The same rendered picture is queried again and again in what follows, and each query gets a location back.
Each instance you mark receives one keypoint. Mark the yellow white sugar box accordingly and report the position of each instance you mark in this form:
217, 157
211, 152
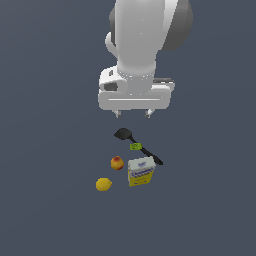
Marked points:
141, 171

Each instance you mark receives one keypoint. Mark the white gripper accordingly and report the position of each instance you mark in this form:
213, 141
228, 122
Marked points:
133, 98

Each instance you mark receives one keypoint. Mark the black spatula with green label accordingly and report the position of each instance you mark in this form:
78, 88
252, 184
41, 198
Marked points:
133, 141

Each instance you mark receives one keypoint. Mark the red yellow peach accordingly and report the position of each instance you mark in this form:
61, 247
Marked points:
117, 163

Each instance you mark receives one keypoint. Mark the yellow lemon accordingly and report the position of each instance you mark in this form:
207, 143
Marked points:
103, 184

